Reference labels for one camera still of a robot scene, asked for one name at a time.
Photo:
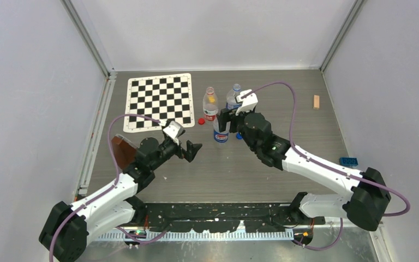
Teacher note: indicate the blue lego brick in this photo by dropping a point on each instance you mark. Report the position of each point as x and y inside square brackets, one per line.
[348, 161]

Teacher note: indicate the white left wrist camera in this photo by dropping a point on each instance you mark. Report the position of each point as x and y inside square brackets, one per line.
[172, 129]

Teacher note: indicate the clear bottle blue label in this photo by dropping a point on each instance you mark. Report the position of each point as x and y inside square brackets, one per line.
[231, 102]

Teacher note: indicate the tan wooden block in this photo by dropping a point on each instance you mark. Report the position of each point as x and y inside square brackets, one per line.
[316, 102]

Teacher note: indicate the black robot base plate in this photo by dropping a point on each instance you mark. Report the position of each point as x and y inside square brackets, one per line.
[159, 215]

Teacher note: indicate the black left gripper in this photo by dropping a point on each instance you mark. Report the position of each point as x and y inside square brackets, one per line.
[190, 150]

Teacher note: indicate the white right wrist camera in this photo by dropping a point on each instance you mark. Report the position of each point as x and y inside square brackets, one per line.
[247, 100]

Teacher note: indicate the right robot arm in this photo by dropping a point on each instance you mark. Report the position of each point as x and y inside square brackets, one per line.
[359, 196]

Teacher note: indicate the clear bottle red label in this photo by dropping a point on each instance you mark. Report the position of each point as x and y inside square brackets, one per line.
[210, 110]

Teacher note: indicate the brown wooden metronome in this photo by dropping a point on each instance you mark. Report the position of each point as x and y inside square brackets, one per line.
[124, 151]

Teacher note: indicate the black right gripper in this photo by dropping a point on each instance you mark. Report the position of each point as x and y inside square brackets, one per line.
[225, 115]

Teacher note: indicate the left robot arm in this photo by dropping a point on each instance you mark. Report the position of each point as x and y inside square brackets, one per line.
[70, 228]

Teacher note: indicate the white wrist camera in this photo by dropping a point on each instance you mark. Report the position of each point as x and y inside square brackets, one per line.
[247, 100]
[172, 129]

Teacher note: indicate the slotted aluminium rail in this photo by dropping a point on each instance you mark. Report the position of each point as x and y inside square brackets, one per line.
[220, 230]

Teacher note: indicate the black white chessboard mat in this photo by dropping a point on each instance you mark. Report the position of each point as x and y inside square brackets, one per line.
[163, 97]

